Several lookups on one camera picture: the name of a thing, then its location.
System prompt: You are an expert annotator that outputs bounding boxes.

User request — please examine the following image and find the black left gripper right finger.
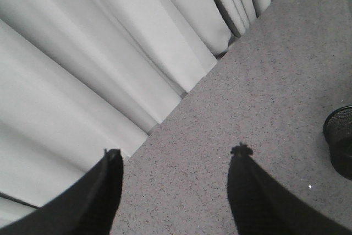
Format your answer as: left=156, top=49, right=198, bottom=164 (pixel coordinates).
left=227, top=143, right=351, bottom=234

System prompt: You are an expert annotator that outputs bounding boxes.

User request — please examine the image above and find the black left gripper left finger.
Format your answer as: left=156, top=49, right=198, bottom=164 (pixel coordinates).
left=1, top=149, right=123, bottom=234

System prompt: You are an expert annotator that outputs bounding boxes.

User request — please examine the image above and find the black mesh pen bucket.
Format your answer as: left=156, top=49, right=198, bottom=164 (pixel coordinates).
left=323, top=105, right=351, bottom=180

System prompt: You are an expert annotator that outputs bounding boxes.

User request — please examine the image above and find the grey pleated curtain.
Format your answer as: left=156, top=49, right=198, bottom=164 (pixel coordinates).
left=1, top=0, right=272, bottom=226

